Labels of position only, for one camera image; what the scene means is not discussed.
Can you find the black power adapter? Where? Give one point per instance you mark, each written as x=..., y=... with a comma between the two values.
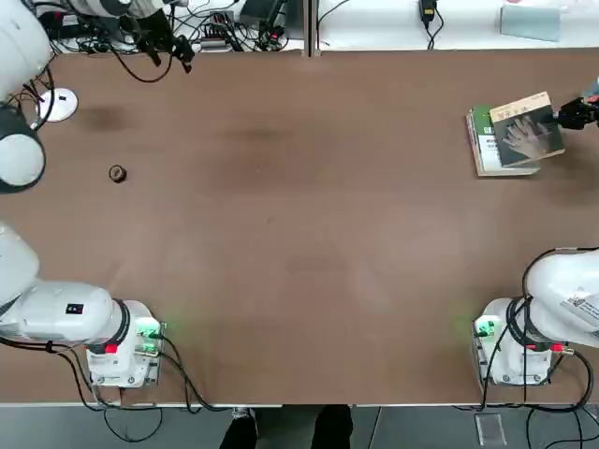
x=427, y=10

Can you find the dark book with hand cover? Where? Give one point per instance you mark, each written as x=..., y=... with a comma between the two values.
x=526, y=131

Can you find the white desk lamp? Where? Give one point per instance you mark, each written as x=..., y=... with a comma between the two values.
x=58, y=105

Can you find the brown tape roll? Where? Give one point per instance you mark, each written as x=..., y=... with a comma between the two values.
x=118, y=173

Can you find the grey-blue board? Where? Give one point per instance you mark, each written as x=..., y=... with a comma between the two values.
x=529, y=23

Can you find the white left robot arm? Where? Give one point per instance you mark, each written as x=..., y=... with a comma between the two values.
x=61, y=313

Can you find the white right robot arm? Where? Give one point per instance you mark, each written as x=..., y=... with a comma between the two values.
x=561, y=299

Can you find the green and white book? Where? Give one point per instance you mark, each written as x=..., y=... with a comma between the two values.
x=486, y=154

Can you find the metal floor plate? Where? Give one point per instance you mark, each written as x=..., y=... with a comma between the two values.
x=490, y=429

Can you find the aluminium frame post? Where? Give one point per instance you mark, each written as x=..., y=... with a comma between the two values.
x=311, y=28

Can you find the person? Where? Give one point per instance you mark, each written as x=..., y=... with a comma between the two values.
x=285, y=428

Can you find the circuit board with red light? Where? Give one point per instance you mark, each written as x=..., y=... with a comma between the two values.
x=273, y=35

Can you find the grey power strip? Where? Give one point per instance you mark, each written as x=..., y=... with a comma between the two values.
x=217, y=33

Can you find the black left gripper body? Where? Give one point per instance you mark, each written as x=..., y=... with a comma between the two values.
x=150, y=28

